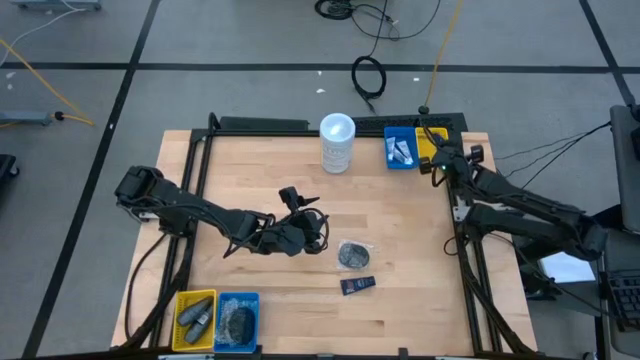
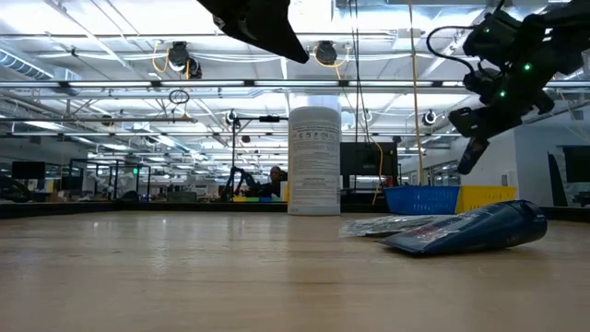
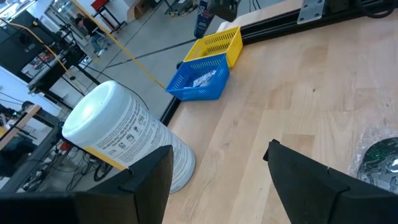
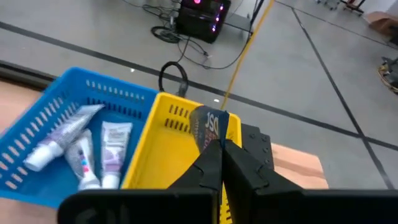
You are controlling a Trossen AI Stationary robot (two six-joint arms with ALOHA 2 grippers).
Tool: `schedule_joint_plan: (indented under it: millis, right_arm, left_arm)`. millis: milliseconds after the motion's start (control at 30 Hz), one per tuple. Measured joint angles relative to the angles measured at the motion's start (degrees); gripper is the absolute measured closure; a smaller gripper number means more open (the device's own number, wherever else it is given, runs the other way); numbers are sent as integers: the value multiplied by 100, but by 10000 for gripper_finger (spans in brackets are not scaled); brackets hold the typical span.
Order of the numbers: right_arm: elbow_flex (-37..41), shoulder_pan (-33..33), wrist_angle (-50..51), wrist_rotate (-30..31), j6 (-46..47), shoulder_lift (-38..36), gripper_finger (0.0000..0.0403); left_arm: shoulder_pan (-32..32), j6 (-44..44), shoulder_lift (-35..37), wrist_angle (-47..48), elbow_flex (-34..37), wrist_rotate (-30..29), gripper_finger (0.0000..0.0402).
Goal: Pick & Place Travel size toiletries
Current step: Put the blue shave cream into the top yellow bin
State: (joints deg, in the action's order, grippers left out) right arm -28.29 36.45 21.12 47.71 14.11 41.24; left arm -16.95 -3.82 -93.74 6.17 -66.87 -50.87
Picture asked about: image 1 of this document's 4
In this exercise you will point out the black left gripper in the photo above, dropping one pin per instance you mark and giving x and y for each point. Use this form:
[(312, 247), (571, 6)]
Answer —
[(300, 232)]

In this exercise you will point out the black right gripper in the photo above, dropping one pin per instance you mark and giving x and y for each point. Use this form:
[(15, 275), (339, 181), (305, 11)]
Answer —
[(452, 162)]

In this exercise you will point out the white toothpaste tube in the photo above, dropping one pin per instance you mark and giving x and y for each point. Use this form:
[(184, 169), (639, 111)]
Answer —
[(405, 150), (390, 147)]

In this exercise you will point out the clear plastic item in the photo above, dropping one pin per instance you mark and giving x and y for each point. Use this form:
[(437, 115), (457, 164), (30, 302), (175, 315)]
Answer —
[(399, 157)]

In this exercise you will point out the bagged black mesh sponge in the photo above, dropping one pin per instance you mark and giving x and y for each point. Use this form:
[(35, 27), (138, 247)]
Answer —
[(237, 322), (354, 255)]

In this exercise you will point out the navy shave cream tube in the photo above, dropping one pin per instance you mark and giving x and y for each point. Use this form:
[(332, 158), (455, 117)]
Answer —
[(358, 285)]

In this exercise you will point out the grey deodorant stick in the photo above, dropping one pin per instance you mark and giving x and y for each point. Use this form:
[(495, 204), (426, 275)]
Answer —
[(194, 311), (199, 326)]

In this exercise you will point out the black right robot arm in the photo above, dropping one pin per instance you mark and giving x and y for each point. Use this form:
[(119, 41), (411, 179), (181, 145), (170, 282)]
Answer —
[(525, 205)]

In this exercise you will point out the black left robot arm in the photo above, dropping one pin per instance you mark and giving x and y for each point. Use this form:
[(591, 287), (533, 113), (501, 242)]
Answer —
[(175, 200)]

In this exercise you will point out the yellow plastic basket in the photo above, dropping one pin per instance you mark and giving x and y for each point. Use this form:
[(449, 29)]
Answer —
[(195, 348), (421, 142)]

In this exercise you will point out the blue plastic basket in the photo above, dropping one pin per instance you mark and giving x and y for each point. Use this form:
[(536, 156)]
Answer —
[(252, 300), (402, 131)]

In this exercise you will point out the white wipes canister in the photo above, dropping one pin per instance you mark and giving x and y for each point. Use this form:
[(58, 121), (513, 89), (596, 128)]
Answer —
[(337, 145)]

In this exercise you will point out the white paper sheet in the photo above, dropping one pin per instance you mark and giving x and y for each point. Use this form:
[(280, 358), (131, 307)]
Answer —
[(562, 267)]

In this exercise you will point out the grey side cart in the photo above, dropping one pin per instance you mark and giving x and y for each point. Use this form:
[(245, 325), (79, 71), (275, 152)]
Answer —
[(625, 165)]

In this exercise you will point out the black keyboard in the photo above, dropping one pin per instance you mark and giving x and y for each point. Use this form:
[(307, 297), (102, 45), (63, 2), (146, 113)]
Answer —
[(622, 300)]

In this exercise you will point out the grey power strip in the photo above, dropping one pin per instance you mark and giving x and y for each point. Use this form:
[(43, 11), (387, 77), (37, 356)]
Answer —
[(25, 118)]

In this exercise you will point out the black caster base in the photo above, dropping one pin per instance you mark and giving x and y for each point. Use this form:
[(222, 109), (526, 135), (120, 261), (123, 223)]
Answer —
[(7, 165)]

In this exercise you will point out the grey floor bar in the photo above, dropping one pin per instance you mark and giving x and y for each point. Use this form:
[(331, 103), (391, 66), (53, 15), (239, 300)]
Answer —
[(55, 4)]

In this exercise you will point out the black table frame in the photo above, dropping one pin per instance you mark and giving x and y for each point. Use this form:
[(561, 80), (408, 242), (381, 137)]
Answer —
[(250, 133)]

